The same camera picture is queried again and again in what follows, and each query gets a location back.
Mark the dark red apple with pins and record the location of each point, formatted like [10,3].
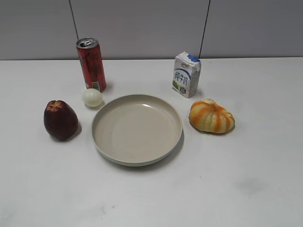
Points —
[60,120]

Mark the beige round plate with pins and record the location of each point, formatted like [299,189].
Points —
[136,130]

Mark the orange white striped bread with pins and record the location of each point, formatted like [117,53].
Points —
[207,116]

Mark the white blue milk carton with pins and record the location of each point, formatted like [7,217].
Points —
[186,74]

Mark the white egg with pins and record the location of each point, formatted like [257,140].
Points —
[92,97]

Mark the red soda can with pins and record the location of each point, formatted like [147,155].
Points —
[89,54]

